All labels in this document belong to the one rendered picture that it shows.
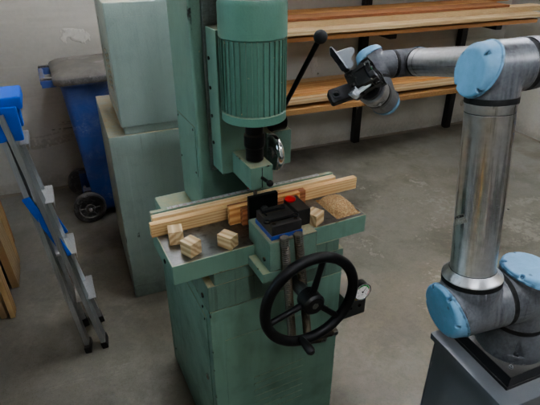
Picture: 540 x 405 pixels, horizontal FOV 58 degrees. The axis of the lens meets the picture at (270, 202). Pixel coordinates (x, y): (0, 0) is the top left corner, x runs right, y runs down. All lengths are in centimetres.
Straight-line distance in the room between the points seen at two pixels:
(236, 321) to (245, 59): 74
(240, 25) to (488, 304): 90
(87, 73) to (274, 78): 186
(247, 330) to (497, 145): 86
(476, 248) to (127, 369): 156
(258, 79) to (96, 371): 153
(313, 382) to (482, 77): 118
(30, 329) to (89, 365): 41
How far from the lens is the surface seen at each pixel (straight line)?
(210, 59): 141
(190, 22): 143
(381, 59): 165
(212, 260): 130
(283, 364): 169
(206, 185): 159
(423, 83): 405
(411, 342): 241
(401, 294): 265
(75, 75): 299
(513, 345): 154
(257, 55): 122
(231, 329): 148
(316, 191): 155
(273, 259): 126
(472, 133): 119
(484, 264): 130
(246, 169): 138
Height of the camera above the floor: 165
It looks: 29 degrees down
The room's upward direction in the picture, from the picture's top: straight up
